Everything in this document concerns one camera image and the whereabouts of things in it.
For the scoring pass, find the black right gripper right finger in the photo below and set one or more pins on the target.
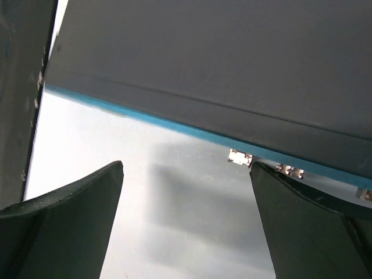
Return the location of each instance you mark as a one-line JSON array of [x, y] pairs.
[[311, 234]]

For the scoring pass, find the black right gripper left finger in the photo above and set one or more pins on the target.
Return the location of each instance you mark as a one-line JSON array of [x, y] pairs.
[[63, 233]]

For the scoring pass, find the dark network switch box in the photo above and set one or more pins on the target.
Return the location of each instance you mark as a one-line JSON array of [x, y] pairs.
[[289, 81]]

